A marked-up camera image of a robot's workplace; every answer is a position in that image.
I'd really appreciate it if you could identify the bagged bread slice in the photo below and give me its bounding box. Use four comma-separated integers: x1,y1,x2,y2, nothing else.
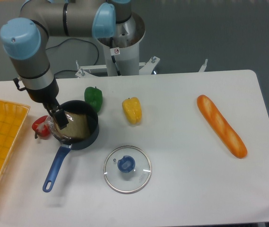
46,111,91,143

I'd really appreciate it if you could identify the red bell pepper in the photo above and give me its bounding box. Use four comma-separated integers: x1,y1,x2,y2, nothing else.
32,115,51,139

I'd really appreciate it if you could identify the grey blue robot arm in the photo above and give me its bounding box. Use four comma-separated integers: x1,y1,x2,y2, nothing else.
0,0,131,129

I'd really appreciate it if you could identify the orange baguette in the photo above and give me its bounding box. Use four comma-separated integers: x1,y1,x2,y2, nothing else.
197,95,248,159

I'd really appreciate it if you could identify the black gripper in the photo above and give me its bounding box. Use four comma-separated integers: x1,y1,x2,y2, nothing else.
26,79,69,130

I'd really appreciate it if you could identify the black cable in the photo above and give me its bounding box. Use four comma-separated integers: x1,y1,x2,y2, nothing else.
44,37,100,79

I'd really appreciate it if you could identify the glass pot lid blue knob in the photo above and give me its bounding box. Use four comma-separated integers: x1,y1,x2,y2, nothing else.
103,145,152,194

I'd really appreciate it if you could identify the green bell pepper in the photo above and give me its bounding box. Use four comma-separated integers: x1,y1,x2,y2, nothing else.
84,87,103,113

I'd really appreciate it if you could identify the yellow bell pepper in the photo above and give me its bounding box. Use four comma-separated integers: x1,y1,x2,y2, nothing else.
122,97,142,124

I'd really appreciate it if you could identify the dark blue saucepan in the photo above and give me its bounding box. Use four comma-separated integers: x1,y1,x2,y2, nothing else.
43,100,99,192

